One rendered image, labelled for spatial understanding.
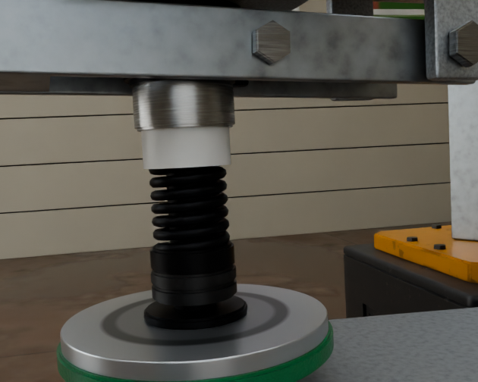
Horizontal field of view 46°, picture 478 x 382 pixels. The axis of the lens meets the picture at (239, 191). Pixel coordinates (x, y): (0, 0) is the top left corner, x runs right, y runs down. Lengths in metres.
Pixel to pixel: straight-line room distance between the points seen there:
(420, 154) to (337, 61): 6.99
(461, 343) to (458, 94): 0.90
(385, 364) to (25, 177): 6.11
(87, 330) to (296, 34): 0.27
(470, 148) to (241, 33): 1.03
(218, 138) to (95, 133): 6.02
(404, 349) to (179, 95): 0.31
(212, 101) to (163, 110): 0.04
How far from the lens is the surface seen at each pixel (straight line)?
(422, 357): 0.54
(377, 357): 0.54
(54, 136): 6.47
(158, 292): 0.45
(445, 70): 0.47
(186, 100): 0.42
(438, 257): 1.26
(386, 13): 7.37
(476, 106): 1.39
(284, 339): 0.41
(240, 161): 6.59
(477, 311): 0.69
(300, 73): 0.43
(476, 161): 1.39
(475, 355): 0.56
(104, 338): 0.44
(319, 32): 0.44
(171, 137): 0.43
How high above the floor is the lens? 1.01
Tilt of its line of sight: 4 degrees down
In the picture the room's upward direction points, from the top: 3 degrees counter-clockwise
